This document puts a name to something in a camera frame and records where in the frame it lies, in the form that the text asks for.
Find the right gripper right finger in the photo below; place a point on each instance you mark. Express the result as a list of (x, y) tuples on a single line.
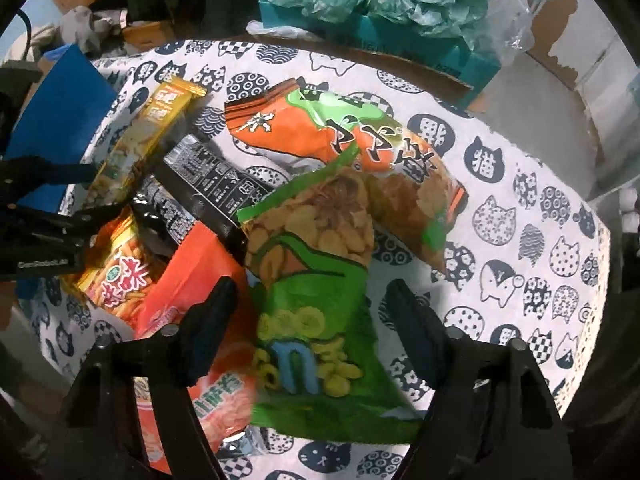
[(492, 415)]

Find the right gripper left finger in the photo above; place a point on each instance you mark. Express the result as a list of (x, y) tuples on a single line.
[(100, 431)]

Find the yellow biscuit pack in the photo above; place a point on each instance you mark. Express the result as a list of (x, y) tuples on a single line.
[(134, 150)]

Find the yellow orange snack bag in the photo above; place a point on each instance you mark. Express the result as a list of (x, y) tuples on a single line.
[(119, 272)]

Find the black snack pack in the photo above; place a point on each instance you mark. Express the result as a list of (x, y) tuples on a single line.
[(193, 183)]

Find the red shrimp chip bag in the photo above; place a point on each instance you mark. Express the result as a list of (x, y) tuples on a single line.
[(201, 390)]

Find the green bean snack bag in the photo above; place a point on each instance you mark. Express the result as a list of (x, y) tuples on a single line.
[(309, 244)]

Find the orange green snack bag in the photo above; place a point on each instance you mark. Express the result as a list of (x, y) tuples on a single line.
[(411, 192)]

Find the blue cardboard box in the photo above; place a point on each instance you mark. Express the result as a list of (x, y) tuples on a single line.
[(55, 124)]

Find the cat pattern tablecloth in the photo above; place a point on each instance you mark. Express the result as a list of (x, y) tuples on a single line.
[(516, 260)]

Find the grey towel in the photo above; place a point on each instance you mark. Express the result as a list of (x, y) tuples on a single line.
[(94, 33)]

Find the teal box with bags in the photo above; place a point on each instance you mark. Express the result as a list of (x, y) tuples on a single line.
[(468, 40)]

